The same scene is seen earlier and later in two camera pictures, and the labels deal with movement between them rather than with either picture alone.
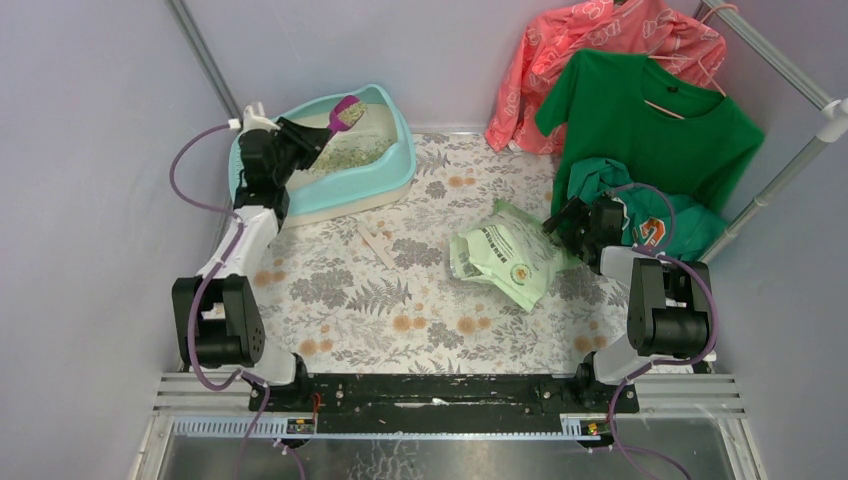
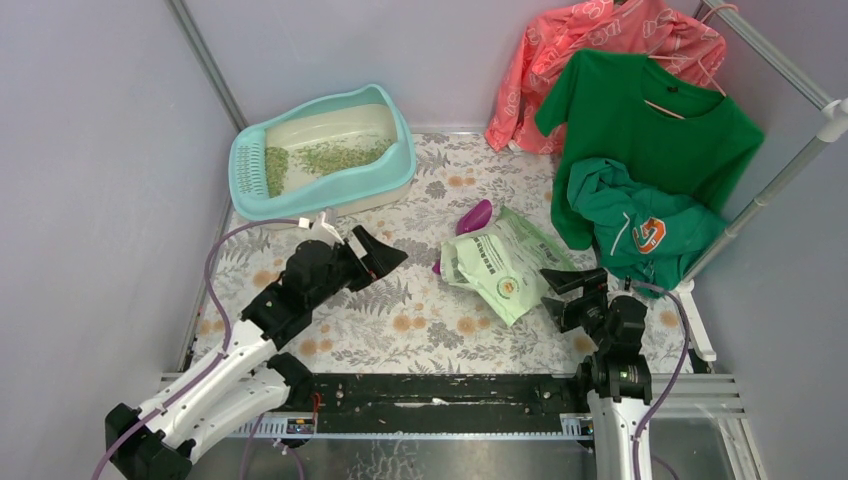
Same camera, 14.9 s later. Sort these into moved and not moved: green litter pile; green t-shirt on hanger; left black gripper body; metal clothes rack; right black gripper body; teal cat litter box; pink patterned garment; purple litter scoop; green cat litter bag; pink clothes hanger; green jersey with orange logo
Moved: left black gripper body; right black gripper body; green cat litter bag; purple litter scoop
Not moved: pink patterned garment; green litter pile; pink clothes hanger; teal cat litter box; metal clothes rack; green jersey with orange logo; green t-shirt on hanger
